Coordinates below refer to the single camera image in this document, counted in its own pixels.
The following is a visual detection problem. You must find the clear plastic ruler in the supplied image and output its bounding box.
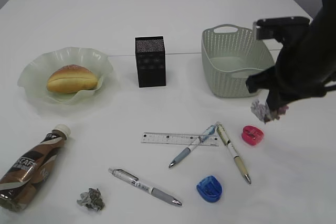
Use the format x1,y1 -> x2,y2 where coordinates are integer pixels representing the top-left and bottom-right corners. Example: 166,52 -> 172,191
141,132 -> 219,146

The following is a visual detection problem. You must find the grey white ballpoint pen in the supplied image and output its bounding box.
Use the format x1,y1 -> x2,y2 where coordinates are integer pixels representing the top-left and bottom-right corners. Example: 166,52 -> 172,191
108,168 -> 183,207

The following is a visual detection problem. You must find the grey-green woven plastic basket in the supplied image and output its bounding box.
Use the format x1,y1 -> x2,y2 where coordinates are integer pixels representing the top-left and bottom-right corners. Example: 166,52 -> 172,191
202,24 -> 275,98

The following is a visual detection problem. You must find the brown coffee drink bottle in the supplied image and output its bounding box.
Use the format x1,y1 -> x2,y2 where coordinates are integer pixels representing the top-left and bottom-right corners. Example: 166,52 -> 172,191
1,124 -> 71,212

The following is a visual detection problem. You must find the golden bread roll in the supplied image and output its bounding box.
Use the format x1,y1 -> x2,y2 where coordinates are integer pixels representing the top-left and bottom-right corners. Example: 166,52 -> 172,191
46,65 -> 98,94

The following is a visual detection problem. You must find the grey-green paper ball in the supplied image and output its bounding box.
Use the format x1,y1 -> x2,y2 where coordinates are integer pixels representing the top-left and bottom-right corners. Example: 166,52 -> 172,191
76,188 -> 105,211

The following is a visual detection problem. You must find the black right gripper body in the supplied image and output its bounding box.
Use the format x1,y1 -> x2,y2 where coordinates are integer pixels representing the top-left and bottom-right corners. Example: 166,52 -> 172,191
246,58 -> 328,103

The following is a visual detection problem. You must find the red pencil sharpener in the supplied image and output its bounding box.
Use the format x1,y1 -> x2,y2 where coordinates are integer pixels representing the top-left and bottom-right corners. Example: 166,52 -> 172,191
241,125 -> 264,146

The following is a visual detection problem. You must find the black mesh pen holder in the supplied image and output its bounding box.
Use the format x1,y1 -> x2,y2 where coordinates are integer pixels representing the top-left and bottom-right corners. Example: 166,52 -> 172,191
135,36 -> 166,88

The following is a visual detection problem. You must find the pale green wavy plate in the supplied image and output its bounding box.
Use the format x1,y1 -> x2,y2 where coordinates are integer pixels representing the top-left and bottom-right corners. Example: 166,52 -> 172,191
17,47 -> 113,105

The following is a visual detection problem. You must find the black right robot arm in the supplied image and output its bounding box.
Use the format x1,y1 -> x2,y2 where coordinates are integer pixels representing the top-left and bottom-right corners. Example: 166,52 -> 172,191
246,0 -> 335,109

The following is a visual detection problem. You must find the paper with pink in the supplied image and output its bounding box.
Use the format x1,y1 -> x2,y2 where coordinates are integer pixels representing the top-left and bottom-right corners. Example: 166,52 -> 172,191
250,100 -> 289,124

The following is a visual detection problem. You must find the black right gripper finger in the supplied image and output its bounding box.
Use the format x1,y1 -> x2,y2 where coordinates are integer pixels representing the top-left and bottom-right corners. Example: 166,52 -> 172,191
266,91 -> 289,111

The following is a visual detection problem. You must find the blue pencil sharpener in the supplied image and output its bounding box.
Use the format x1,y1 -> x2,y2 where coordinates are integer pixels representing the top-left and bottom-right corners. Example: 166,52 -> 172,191
196,175 -> 223,203

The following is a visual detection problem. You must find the beige white ballpoint pen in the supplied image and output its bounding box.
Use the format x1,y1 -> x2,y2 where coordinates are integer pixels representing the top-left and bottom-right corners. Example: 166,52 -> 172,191
216,122 -> 251,185

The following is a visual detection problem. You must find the blue grey ballpoint pen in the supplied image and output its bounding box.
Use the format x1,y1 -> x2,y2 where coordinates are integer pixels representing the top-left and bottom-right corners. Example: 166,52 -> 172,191
169,122 -> 219,168

